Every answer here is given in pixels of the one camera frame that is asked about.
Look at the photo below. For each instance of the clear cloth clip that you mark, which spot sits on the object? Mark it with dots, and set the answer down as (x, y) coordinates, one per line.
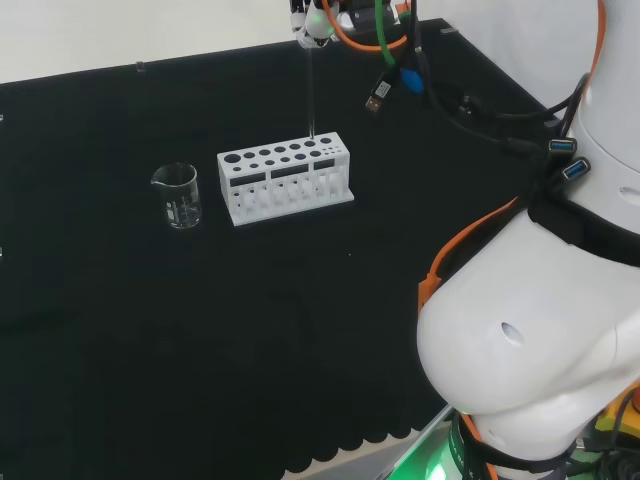
(140, 66)
(448, 30)

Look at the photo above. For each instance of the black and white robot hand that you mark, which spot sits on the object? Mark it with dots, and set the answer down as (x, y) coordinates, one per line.
(312, 22)

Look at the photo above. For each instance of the clear glass beaker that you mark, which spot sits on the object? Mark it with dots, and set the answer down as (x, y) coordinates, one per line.
(182, 200)

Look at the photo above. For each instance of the clear glass rod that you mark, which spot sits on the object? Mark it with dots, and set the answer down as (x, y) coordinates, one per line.
(310, 95)

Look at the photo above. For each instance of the black bench cloth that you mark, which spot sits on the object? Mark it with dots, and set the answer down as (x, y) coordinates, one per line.
(150, 325)

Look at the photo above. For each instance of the grey base plate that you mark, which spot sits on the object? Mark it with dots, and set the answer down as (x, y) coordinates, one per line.
(380, 460)

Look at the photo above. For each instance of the yellow stop button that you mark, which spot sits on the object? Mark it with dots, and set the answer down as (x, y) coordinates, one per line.
(612, 417)

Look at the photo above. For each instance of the white test tube rack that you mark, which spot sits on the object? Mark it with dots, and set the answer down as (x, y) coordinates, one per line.
(280, 172)

